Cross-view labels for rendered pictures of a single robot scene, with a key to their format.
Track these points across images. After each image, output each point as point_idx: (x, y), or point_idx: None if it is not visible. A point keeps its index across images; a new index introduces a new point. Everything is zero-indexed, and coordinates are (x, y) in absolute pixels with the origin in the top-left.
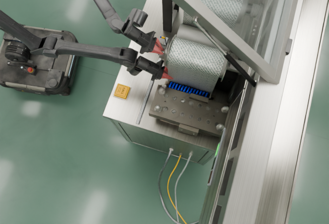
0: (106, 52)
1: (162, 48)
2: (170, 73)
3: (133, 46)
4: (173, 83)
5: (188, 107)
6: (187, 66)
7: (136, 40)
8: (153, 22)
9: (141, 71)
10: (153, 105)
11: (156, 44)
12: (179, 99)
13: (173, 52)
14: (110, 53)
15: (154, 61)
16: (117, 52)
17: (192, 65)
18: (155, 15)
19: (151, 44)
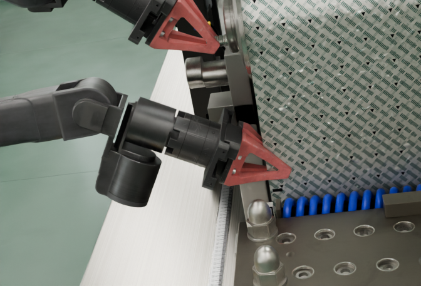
0: (2, 102)
1: (210, 28)
2: (270, 132)
3: (114, 230)
4: (299, 198)
5: (400, 239)
6: (323, 13)
7: None
8: (168, 170)
9: (161, 276)
10: (247, 278)
11: (189, 59)
12: (349, 231)
13: None
14: (20, 97)
15: (203, 240)
16: (45, 91)
17: None
18: (171, 158)
19: None
